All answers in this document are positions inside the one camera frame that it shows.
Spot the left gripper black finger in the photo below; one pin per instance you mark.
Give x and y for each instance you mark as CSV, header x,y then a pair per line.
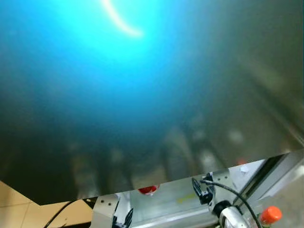
x,y
129,218

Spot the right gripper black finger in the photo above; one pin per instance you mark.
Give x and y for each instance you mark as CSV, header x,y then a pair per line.
x,y
195,184

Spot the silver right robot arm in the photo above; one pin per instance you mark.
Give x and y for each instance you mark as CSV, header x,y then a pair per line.
x,y
232,219

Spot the glass fridge shelf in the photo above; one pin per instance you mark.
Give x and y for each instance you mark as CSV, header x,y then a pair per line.
x,y
180,204

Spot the red round fruit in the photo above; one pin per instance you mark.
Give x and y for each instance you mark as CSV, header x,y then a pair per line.
x,y
148,189

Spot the orange capped bottle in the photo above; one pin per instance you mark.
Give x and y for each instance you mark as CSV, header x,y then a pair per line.
x,y
270,214

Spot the grey freezer door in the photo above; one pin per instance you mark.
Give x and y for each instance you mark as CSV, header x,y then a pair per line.
x,y
142,95

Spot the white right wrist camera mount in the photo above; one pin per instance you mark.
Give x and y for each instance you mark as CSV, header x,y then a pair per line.
x,y
223,187

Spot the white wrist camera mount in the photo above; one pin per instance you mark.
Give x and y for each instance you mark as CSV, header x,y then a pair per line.
x,y
223,187
102,209

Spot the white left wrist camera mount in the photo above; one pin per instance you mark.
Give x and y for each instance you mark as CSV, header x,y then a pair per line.
x,y
102,209

